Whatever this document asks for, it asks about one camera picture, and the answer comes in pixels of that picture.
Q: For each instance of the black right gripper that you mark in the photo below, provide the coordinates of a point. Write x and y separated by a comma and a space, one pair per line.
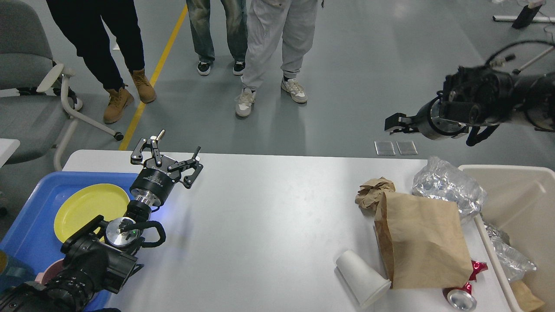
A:
427, 121

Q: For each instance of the red drink can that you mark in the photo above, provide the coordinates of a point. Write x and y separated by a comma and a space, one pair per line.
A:
462, 298

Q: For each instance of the lying white paper cup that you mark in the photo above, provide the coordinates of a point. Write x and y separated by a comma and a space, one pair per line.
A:
366, 284

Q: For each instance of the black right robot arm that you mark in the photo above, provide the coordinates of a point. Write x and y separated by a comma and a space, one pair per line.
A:
475, 101

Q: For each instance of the pink mug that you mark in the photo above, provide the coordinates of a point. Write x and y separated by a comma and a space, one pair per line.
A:
51, 272

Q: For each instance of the aluminium foil tray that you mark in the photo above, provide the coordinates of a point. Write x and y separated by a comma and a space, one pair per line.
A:
514, 264

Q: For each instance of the metal floor socket plate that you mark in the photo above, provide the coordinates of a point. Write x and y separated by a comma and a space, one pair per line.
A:
384, 148

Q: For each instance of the grey office chair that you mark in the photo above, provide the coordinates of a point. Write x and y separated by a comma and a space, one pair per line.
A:
47, 119

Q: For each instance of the blue plastic tray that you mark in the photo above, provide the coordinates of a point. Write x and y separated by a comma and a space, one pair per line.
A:
31, 238

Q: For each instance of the crumpled brown paper ball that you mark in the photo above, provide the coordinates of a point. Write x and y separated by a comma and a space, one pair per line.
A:
370, 193

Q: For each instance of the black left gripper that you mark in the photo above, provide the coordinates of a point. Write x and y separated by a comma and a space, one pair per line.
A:
152, 181

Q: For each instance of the foil piece in bin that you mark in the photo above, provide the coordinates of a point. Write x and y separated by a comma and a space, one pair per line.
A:
493, 231

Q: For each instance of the beige plastic bin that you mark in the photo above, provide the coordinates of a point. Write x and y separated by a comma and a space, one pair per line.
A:
521, 202

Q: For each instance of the brown paper bag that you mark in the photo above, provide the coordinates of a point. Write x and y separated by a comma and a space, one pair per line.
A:
421, 242

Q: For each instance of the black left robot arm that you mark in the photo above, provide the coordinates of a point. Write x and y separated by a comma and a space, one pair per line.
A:
101, 255

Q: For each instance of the person black trousers brown boots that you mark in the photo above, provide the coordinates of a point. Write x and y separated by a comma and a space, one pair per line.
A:
86, 23

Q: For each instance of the yellow plate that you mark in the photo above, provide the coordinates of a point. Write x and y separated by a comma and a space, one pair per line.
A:
104, 199

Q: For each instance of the foil wrap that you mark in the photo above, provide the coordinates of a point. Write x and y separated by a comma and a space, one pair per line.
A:
441, 180

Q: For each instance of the brown paper in bin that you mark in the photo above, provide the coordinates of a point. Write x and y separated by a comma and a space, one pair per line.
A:
527, 301

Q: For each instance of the person grey sweatpants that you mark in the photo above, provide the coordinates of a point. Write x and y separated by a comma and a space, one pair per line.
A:
270, 22

